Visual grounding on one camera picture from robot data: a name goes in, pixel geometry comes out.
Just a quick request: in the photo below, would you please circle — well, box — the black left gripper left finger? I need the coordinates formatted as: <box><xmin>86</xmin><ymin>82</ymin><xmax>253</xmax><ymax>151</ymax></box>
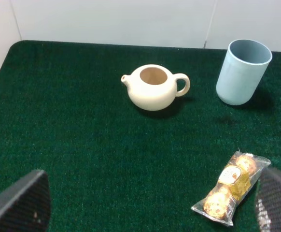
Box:
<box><xmin>0</xmin><ymin>170</ymin><xmax>51</xmax><ymax>232</ymax></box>

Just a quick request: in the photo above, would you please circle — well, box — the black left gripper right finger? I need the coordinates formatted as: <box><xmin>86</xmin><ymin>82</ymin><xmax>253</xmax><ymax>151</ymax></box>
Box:
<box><xmin>255</xmin><ymin>168</ymin><xmax>281</xmax><ymax>232</ymax></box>

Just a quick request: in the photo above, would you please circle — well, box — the gold chocolate candy pack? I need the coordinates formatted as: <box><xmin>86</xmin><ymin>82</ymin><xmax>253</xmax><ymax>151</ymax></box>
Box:
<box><xmin>191</xmin><ymin>151</ymin><xmax>271</xmax><ymax>226</ymax></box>

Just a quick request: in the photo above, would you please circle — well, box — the dark green felt mat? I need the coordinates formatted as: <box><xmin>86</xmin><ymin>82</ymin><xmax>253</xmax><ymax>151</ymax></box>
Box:
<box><xmin>0</xmin><ymin>41</ymin><xmax>281</xmax><ymax>232</ymax></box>

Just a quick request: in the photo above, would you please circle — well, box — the light blue cup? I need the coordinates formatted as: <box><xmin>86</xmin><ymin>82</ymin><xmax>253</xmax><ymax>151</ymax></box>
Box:
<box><xmin>216</xmin><ymin>39</ymin><xmax>273</xmax><ymax>106</ymax></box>

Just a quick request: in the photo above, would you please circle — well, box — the cream ceramic teapot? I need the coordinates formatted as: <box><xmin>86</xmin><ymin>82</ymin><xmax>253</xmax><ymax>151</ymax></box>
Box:
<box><xmin>121</xmin><ymin>64</ymin><xmax>190</xmax><ymax>111</ymax></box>

